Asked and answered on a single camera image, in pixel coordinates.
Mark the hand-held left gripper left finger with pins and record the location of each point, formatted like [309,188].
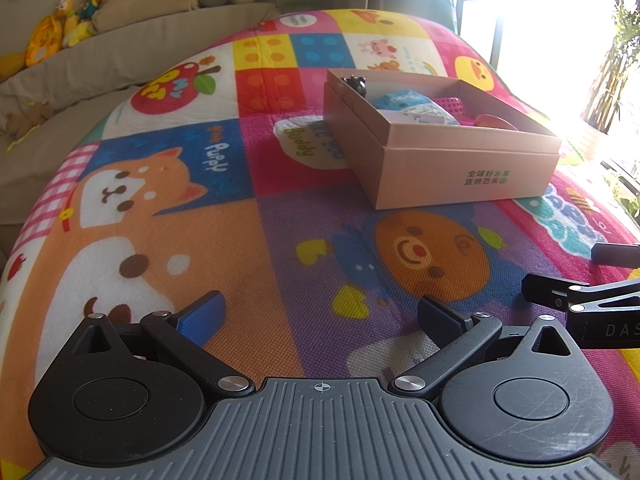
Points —
[200,320]

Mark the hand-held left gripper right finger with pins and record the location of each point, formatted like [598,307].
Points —
[440,317]

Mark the yellow plush toy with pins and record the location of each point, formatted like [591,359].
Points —
[10,65]

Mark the colourful cartoon play mat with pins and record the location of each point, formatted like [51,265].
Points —
[300,220]

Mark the yellow orange tiger plush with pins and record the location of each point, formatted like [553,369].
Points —
[42,42]

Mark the dark window frame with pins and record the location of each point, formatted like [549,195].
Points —
[475,30]

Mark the pink cardboard box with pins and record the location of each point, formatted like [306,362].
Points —
[450,175]

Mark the black-haired doll figurine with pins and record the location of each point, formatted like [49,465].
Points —
[357,84]

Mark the potted plants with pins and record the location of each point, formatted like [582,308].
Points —
[617,70]

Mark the pink green pig figurine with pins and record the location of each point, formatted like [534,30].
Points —
[492,121]

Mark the yellow duck plush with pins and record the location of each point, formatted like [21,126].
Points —
[75,30]

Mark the small brown plush toy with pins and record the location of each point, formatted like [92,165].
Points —
[25,120]

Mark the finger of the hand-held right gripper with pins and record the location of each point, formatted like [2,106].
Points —
[615,254]
[550,290]

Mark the blue white zip bag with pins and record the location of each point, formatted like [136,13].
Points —
[415,105]

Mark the pink plastic basket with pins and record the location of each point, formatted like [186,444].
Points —
[455,106]

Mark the beige sofa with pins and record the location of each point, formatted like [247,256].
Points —
[100,60]

